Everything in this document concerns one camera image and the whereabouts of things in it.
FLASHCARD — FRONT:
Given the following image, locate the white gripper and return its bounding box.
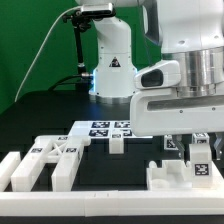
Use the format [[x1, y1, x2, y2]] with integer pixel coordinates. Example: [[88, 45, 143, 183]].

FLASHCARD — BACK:
[[130, 60, 224, 160]]

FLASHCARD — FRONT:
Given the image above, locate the white chair seat part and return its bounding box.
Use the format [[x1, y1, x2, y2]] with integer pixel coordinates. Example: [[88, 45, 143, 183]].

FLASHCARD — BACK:
[[146, 160, 196, 191]]

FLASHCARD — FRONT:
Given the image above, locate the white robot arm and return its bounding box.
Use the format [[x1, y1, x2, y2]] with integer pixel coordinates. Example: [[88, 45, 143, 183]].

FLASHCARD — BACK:
[[76, 0, 224, 137]]

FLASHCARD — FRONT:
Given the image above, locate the white tagged cube right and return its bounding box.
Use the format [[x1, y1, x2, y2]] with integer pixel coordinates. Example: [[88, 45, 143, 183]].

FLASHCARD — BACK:
[[192, 133, 210, 144]]

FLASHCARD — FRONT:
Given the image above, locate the white tagged cube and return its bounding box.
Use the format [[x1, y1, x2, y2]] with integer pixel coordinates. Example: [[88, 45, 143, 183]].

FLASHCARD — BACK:
[[192, 133, 210, 144], [164, 135, 176, 150]]

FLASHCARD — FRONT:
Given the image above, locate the white tagged cube left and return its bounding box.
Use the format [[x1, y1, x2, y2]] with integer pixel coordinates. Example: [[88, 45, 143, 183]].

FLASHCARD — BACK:
[[164, 135, 176, 150]]

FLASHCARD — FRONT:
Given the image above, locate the white U-shaped border fence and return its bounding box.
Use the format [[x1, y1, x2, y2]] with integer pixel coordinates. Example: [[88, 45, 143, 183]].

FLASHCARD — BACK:
[[0, 152, 224, 217]]

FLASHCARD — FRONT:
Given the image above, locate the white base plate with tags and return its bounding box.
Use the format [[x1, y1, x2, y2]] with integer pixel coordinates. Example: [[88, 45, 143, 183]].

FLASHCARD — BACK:
[[67, 120, 154, 141]]

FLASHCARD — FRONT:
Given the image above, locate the white chair back frame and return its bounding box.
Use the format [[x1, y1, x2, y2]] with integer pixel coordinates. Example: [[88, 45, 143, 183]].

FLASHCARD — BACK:
[[11, 135, 91, 192]]

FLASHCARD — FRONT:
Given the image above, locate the black cable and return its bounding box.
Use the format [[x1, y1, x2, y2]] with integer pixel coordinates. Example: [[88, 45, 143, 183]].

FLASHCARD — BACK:
[[48, 73, 94, 92]]

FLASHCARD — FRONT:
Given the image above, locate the grey camera on stand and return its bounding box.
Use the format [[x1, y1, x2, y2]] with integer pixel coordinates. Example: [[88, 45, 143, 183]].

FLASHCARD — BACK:
[[80, 3, 113, 16]]

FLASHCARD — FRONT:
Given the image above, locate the black camera stand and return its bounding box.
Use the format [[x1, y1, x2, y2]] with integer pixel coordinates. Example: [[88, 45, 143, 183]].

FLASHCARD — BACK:
[[62, 10, 115, 92]]

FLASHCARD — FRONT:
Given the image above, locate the white cable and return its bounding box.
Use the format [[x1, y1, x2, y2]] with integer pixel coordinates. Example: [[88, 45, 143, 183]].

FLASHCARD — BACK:
[[14, 5, 83, 103]]

